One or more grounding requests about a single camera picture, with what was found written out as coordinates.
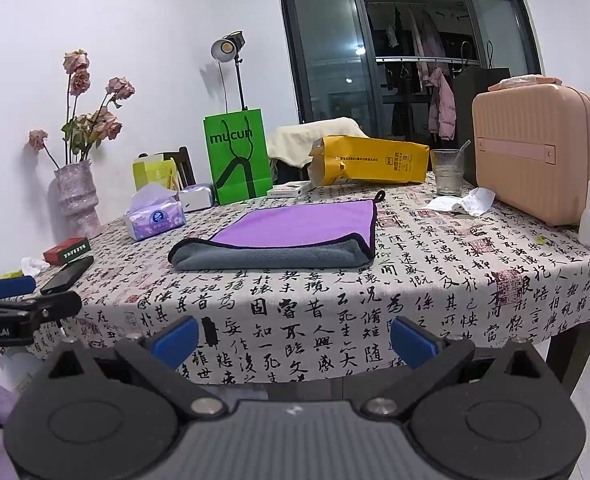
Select purple grey microfibre towel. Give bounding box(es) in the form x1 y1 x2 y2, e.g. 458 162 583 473
168 190 386 272

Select black smartphone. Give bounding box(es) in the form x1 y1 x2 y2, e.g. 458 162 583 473
40 256 94 296

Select red cigarette box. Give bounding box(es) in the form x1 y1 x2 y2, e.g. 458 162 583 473
43 237 91 266

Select calligraphy print tablecloth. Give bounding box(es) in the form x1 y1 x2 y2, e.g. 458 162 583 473
30 181 590 385

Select pink textured vase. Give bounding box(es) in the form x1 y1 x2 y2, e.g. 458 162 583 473
54 159 102 240

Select purple tissue pack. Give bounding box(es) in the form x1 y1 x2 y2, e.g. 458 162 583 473
124 183 185 242

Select crumpled white tissue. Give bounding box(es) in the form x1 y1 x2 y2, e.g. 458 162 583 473
425 188 496 217

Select yellow green carton box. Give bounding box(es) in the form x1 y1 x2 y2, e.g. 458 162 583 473
132 154 180 191

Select dried pink roses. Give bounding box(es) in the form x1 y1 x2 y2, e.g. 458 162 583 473
27 49 135 170

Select dark wooden chair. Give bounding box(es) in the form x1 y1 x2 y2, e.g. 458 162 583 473
156 146 196 190

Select clear drinking glass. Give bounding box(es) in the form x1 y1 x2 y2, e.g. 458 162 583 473
430 140 470 197

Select white product box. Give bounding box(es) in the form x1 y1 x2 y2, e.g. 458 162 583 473
267 181 314 198

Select yellow paper bag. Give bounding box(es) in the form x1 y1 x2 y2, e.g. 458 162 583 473
308 136 430 186

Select green mucun paper bag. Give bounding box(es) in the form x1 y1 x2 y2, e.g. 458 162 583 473
204 108 272 205

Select pink hanging jacket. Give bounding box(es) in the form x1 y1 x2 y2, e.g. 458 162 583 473
428 67 456 141

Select cream blanket on chair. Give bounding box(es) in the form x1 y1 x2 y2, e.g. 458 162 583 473
267 117 366 168

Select pink hard suitcase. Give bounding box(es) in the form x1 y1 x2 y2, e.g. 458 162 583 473
476 75 590 226

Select black paper bag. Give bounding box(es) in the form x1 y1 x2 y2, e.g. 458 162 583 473
452 66 511 188

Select dark framed glass door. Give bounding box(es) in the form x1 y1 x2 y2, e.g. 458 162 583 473
281 0 542 142

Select studio lamp on stand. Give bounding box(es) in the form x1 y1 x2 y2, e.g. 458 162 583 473
210 29 250 112

